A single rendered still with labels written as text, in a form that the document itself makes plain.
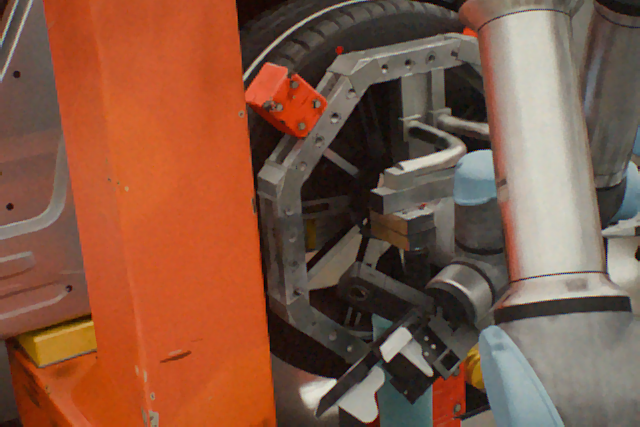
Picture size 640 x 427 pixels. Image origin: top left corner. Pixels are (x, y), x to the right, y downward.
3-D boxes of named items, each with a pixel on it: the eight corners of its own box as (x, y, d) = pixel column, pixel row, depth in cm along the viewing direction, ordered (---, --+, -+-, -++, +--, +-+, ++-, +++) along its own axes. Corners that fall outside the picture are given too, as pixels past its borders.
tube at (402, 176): (416, 137, 167) (413, 72, 164) (496, 164, 152) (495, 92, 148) (321, 161, 159) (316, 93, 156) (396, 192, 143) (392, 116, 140)
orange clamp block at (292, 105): (305, 94, 163) (265, 61, 158) (332, 103, 157) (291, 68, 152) (280, 131, 162) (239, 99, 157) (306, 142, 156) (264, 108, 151)
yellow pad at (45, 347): (91, 315, 184) (87, 289, 183) (121, 343, 173) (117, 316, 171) (13, 338, 178) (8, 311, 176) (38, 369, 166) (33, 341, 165)
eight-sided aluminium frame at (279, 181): (528, 305, 199) (525, 16, 181) (553, 317, 193) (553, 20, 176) (276, 398, 173) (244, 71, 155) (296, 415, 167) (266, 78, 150)
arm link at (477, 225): (538, 141, 130) (536, 219, 135) (447, 149, 130) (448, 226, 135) (554, 169, 123) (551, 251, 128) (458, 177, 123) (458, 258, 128)
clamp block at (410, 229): (399, 226, 153) (397, 192, 151) (437, 244, 145) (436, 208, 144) (370, 235, 150) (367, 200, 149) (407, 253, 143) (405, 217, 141)
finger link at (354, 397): (343, 449, 118) (404, 392, 119) (308, 408, 118) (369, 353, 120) (341, 448, 121) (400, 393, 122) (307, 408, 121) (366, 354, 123)
